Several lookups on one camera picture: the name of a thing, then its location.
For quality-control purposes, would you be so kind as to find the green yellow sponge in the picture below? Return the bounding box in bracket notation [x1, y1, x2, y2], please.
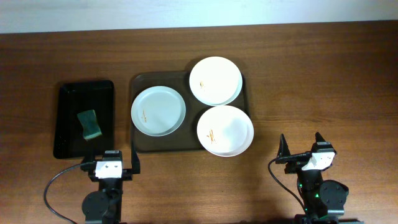
[77, 110, 102, 141]

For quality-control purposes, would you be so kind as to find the white plate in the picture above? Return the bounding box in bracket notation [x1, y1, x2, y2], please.
[197, 105, 254, 157]
[131, 86, 187, 137]
[189, 57, 243, 106]

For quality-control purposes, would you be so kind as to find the white plate top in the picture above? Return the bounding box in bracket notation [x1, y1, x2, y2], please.
[189, 57, 243, 106]

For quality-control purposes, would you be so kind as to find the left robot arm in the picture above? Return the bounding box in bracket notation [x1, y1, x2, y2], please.
[81, 148, 141, 223]

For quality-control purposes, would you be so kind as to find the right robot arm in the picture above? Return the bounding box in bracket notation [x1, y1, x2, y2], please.
[271, 133, 349, 223]

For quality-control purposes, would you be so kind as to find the brown serving tray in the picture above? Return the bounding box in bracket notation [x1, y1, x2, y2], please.
[129, 70, 251, 154]

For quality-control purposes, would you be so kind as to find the black plastic tray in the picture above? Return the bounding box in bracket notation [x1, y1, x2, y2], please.
[53, 80, 114, 159]

